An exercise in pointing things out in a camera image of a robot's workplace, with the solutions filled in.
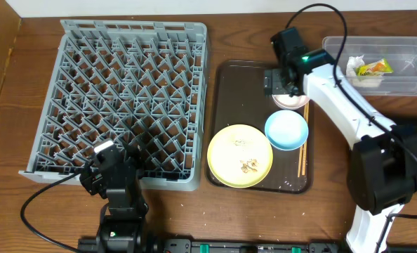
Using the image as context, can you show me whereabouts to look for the pink bowl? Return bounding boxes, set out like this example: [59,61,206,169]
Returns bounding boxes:
[272,94,310,110]

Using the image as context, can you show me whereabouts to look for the light blue bowl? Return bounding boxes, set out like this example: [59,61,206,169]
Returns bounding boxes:
[264,110,309,151]

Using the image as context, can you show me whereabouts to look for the yellow green snack wrapper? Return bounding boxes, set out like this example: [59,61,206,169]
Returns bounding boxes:
[355,58,393,77]

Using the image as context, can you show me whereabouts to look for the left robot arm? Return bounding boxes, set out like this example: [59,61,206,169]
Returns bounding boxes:
[78,139,149,252]

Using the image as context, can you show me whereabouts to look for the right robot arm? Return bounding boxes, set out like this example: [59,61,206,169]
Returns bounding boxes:
[264,27,417,252]

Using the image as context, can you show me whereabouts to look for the clear plastic waste bin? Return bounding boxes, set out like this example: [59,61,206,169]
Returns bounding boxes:
[338,36,417,96]

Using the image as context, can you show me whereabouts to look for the grey plastic dishwasher rack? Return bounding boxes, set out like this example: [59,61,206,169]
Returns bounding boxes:
[22,20,209,191]

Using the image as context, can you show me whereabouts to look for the wooden chopstick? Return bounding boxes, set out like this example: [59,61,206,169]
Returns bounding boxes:
[300,103,310,176]
[298,104,307,178]

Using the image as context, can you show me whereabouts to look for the crumpled white tissue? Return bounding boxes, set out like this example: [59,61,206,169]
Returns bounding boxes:
[345,56,383,88]

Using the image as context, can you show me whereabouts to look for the yellow plate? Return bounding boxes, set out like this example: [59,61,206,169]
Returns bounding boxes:
[207,124,273,188]

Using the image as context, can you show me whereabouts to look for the food scraps on plate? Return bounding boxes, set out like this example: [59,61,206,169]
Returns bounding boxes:
[240,159,258,174]

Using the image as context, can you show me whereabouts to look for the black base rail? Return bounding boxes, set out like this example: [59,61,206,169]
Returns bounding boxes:
[77,238,417,253]

